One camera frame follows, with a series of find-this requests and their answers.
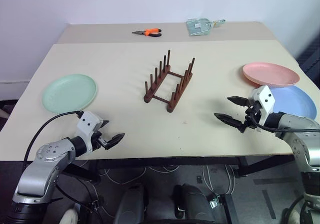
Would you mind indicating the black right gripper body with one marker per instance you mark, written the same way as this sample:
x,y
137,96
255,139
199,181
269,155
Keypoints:
x,y
253,114

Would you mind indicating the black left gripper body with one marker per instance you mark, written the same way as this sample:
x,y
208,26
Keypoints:
x,y
98,140

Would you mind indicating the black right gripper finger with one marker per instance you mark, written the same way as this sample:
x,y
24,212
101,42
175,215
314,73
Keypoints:
x,y
238,101
230,120

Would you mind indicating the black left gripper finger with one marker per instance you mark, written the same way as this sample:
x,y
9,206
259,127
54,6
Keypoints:
x,y
104,123
114,140

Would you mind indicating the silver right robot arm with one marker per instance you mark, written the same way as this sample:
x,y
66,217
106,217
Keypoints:
x,y
300,134

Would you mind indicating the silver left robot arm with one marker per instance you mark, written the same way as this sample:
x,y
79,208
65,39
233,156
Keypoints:
x,y
45,164

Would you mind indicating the brown wooden dish rack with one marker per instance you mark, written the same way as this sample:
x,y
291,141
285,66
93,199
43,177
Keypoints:
x,y
163,84

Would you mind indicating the red plate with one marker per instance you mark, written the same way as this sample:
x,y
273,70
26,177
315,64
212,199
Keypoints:
x,y
270,74

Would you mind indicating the blue plate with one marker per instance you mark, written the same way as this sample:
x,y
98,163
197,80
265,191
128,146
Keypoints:
x,y
295,101

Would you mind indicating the green plate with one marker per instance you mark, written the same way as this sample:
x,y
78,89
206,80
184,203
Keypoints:
x,y
68,93

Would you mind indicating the dark rounded robot leg shape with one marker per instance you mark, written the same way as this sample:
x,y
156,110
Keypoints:
x,y
132,206
195,204

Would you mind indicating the black ribbed object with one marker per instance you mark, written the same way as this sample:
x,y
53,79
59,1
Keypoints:
x,y
310,57

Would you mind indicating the white round wheel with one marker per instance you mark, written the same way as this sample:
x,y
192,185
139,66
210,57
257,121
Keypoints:
x,y
70,216

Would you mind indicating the clear plastic bag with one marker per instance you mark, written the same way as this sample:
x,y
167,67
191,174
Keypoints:
x,y
198,27

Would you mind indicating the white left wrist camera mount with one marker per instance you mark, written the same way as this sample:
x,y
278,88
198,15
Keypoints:
x,y
86,124

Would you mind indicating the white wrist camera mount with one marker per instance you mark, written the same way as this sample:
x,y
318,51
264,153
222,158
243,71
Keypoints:
x,y
265,99
86,124

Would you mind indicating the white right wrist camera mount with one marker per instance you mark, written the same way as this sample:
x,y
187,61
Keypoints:
x,y
265,99

